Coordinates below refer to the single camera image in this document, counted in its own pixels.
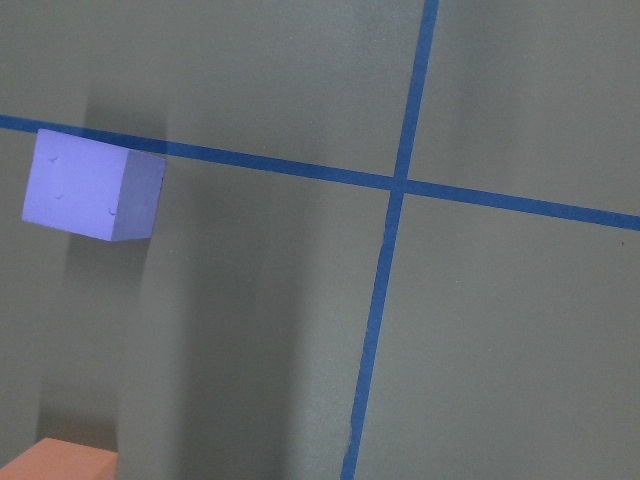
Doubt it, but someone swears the purple foam block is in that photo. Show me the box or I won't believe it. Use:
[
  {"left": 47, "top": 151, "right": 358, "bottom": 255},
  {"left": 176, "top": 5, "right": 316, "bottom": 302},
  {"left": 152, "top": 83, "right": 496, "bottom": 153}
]
[{"left": 22, "top": 129, "right": 166, "bottom": 241}]

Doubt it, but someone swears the orange foam block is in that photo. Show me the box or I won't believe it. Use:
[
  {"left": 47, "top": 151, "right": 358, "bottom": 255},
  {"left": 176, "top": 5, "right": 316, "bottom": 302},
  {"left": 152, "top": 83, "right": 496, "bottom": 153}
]
[{"left": 1, "top": 438, "right": 118, "bottom": 480}]

